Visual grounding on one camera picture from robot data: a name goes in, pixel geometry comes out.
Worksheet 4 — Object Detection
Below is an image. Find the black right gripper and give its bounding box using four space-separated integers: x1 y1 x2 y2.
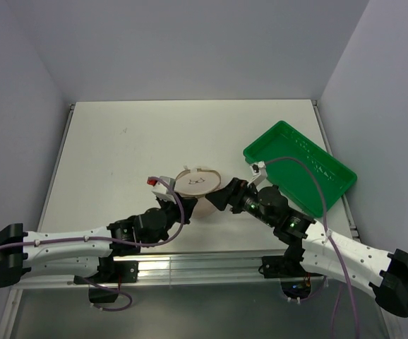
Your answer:
205 177 276 227

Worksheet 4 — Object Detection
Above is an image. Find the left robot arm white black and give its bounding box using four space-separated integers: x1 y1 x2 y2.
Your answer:
0 198 198 288

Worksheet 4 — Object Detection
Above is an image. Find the green plastic tray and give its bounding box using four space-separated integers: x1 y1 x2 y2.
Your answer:
243 121 357 218

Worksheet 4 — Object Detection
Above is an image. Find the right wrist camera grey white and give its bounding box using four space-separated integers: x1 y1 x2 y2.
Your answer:
248 161 268 186

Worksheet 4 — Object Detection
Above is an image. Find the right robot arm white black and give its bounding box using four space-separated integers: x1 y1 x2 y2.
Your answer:
206 178 408 318

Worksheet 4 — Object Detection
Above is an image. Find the round mesh laundry bag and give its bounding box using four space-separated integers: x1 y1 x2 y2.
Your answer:
174 167 222 219

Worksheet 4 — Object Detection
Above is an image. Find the aluminium mounting rail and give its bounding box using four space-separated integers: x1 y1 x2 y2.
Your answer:
30 249 364 287

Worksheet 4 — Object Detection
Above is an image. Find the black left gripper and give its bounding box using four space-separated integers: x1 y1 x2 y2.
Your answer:
157 191 198 232

